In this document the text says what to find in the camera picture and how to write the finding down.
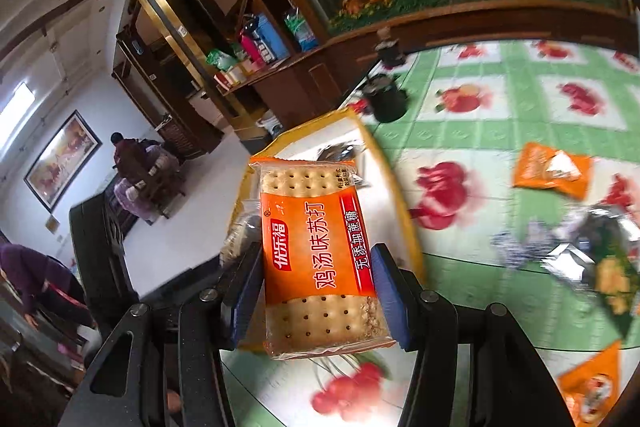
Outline bright window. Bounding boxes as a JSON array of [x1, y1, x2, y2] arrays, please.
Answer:
[[0, 82, 36, 138]]

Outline dark wooden cabinet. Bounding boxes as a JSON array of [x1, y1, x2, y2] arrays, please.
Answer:
[[112, 0, 640, 158]]

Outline green bottle pack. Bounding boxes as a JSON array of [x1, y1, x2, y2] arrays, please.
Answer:
[[284, 9, 318, 52]]

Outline fruit print green tablecloth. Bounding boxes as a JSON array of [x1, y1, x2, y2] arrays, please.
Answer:
[[220, 39, 640, 427]]

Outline orange label cracker packet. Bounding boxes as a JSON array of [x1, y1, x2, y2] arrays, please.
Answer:
[[248, 156, 397, 360]]

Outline blue box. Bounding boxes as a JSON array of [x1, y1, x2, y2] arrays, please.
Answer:
[[255, 14, 291, 60]]

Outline orange snack packet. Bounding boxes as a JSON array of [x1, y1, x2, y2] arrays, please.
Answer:
[[557, 339, 623, 427], [513, 142, 593, 200]]

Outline white bucket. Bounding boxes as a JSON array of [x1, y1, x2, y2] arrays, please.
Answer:
[[257, 112, 283, 138]]

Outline clear cracker packet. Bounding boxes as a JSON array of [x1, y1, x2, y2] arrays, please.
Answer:
[[220, 199, 263, 268]]

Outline red white box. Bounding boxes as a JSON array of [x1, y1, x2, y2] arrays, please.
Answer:
[[215, 67, 248, 90]]

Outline yellow cardboard box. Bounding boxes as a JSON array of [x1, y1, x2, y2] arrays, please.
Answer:
[[227, 109, 426, 353]]

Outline black cup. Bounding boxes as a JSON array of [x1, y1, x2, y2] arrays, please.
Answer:
[[361, 74, 408, 124]]

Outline black sofa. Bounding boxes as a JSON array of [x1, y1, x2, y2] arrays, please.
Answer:
[[69, 194, 141, 328]]

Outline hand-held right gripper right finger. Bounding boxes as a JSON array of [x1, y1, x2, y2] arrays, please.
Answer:
[[371, 243, 576, 427]]

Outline red bottle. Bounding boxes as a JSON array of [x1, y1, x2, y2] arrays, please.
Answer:
[[240, 32, 266, 65]]

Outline framed wall picture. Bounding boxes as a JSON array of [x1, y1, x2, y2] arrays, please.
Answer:
[[24, 109, 103, 212]]

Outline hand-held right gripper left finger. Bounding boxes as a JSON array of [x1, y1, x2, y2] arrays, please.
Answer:
[[57, 243, 266, 427]]

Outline blue white candy packet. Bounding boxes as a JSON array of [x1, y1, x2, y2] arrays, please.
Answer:
[[492, 222, 556, 268]]

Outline silver green snack packet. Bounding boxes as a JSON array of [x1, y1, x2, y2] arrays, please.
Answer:
[[542, 204, 640, 338]]

